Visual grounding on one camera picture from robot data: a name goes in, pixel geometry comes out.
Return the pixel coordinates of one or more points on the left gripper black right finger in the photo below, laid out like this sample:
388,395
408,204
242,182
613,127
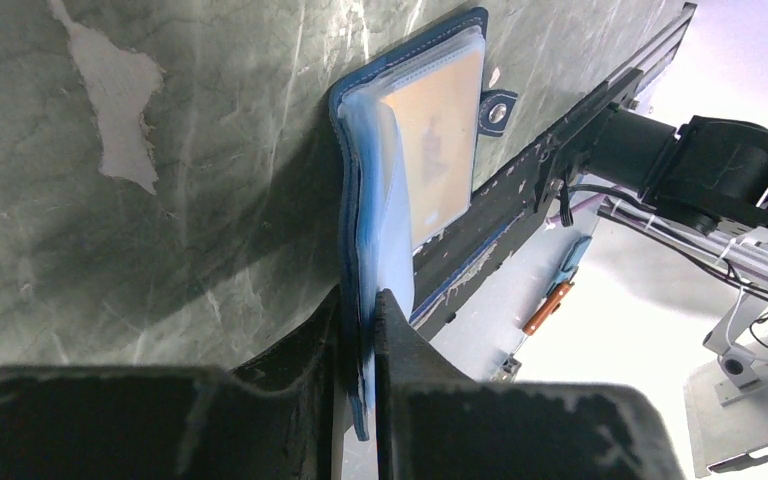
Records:
434,422

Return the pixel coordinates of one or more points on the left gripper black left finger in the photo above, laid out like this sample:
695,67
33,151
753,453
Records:
272,417

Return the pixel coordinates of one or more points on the blue leather card holder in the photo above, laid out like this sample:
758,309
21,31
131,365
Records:
374,233

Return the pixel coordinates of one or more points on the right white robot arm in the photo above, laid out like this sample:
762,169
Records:
708,175

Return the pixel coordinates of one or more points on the orange blue tool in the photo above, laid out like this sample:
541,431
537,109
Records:
561,284

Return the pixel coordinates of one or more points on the black base frame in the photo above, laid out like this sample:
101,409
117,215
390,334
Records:
565,61

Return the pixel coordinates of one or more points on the white camera stand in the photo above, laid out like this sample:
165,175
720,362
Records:
726,399

